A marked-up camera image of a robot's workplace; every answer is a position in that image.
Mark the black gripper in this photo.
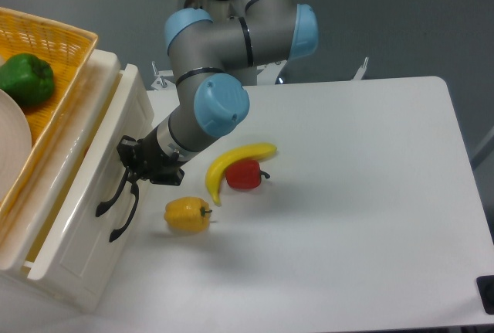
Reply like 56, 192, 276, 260
95, 135, 184, 243

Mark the white top drawer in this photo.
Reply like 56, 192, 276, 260
27, 64, 154, 312

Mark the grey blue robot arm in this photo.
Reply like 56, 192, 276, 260
117, 0, 319, 195

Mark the white drawer cabinet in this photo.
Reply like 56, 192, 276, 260
1, 50, 120, 273

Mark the yellow bell pepper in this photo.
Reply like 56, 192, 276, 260
164, 196, 212, 233

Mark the white plate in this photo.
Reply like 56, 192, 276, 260
0, 90, 32, 199

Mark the metal table clamp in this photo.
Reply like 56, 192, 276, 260
351, 56, 369, 81
151, 61, 176, 90

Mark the red bell pepper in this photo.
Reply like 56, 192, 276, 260
225, 159, 270, 190

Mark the yellow banana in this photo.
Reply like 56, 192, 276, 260
205, 142, 277, 206

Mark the green bell pepper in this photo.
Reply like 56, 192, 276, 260
1, 53, 55, 107

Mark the yellow woven basket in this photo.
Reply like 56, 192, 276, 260
0, 6, 100, 229

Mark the metal right table clamp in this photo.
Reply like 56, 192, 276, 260
351, 56, 369, 81

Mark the black corner device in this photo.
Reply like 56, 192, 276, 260
476, 275, 494, 315

